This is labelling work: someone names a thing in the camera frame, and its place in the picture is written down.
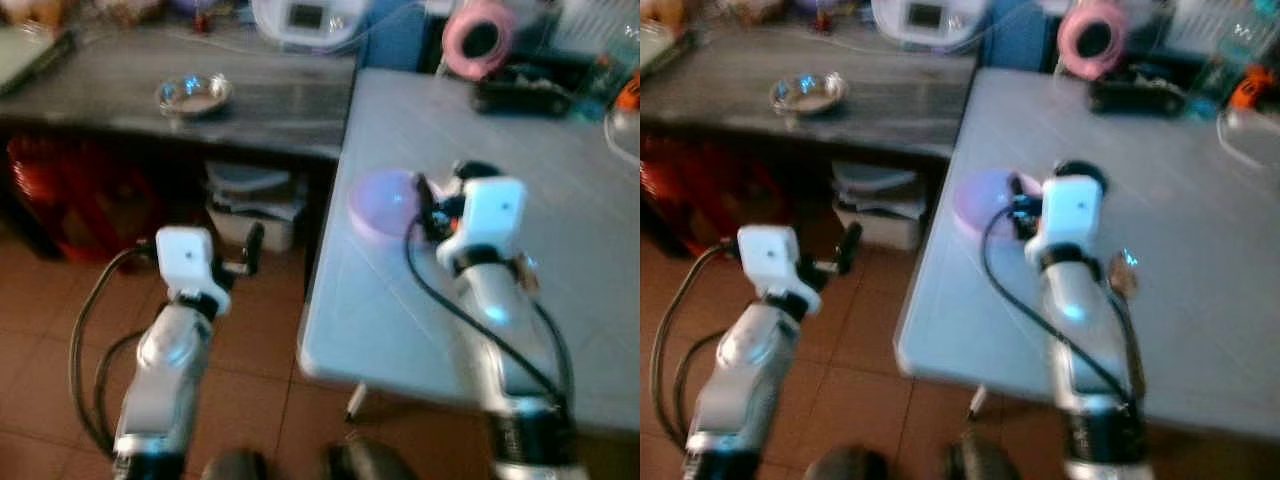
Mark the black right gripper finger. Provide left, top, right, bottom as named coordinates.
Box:
left=1008, top=174, right=1031, bottom=233
left=414, top=173, right=435, bottom=237

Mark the pale purple plastic bowl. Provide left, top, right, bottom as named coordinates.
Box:
left=950, top=168, right=1031, bottom=240
left=347, top=168, right=422, bottom=242

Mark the white storage box stack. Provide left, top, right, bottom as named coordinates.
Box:
left=204, top=161, right=308, bottom=253
left=829, top=159, right=928, bottom=252

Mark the metal spoon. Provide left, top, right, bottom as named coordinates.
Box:
left=1105, top=248, right=1141, bottom=303

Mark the white folding table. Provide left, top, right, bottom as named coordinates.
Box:
left=297, top=67, right=641, bottom=438
left=893, top=66, right=1280, bottom=441

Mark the black tray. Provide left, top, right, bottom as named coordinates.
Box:
left=1087, top=66, right=1193, bottom=120
left=471, top=64, right=578, bottom=120

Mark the dark wooden counter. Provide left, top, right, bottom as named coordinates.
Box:
left=640, top=22, right=981, bottom=161
left=0, top=22, right=359, bottom=163

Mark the red plastic crate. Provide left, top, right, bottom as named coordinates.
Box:
left=4, top=134, right=143, bottom=263
left=640, top=134, right=763, bottom=259

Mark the small metal bowl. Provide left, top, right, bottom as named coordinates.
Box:
left=155, top=74, right=234, bottom=120
left=769, top=72, right=850, bottom=117

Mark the white appliance with display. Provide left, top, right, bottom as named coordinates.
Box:
left=249, top=0, right=373, bottom=53
left=871, top=0, right=993, bottom=53

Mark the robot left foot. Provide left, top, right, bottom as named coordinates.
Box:
left=200, top=449, right=273, bottom=480
left=804, top=446, right=883, bottom=480

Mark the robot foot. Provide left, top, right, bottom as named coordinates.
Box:
left=323, top=436, right=418, bottom=480
left=200, top=449, right=273, bottom=480
left=944, top=434, right=1023, bottom=480
left=804, top=446, right=883, bottom=480

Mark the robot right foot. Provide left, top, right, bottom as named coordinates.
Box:
left=944, top=434, right=1023, bottom=480
left=323, top=436, right=418, bottom=480

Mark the grey flat board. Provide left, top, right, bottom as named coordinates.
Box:
left=0, top=24, right=78, bottom=98
left=640, top=20, right=693, bottom=79

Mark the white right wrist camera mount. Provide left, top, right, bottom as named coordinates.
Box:
left=437, top=177, right=528, bottom=271
left=1026, top=175, right=1105, bottom=269

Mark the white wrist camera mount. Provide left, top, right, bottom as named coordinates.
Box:
left=1026, top=175, right=1105, bottom=269
left=437, top=177, right=528, bottom=271
left=155, top=227, right=234, bottom=307
left=737, top=225, right=823, bottom=307

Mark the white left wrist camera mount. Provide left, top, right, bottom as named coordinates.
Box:
left=155, top=227, right=234, bottom=307
left=737, top=225, right=823, bottom=307

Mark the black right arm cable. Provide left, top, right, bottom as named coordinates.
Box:
left=404, top=222, right=573, bottom=413
left=980, top=205, right=1146, bottom=413

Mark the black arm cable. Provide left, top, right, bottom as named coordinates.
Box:
left=67, top=244, right=163, bottom=457
left=404, top=222, right=573, bottom=413
left=980, top=205, right=1146, bottom=413
left=650, top=242, right=747, bottom=453

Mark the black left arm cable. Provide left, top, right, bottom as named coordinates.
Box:
left=650, top=242, right=747, bottom=453
left=67, top=244, right=163, bottom=457

